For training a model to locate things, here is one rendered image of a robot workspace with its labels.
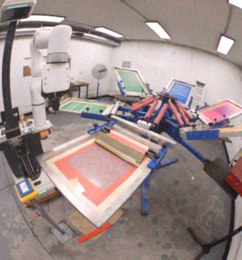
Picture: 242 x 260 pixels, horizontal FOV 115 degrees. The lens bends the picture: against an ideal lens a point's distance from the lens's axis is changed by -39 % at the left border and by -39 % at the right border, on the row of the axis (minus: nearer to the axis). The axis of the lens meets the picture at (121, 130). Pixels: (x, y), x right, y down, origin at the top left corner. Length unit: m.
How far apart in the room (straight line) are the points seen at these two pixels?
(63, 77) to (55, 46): 0.11
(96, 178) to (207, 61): 4.83
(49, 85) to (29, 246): 1.66
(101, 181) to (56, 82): 0.55
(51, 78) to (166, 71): 4.80
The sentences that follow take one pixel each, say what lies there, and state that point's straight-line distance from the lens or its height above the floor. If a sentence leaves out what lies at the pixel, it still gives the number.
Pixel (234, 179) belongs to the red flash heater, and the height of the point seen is 1.08.
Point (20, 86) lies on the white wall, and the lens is 4.27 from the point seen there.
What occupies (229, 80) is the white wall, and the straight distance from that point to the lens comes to 5.01.
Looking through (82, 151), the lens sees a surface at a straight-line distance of 0.91.
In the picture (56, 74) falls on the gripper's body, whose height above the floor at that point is 1.50.
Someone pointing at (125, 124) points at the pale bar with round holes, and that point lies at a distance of 1.19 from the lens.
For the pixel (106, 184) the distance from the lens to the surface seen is 0.71.
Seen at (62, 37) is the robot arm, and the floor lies 1.62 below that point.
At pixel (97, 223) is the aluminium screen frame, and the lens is 0.56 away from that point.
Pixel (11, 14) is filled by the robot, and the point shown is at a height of 1.87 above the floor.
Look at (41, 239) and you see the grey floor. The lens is 1.67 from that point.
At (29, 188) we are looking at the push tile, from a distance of 0.74.
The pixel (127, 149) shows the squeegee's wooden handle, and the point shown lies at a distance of 0.86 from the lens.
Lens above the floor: 1.52
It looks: 28 degrees down
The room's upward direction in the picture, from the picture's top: 9 degrees clockwise
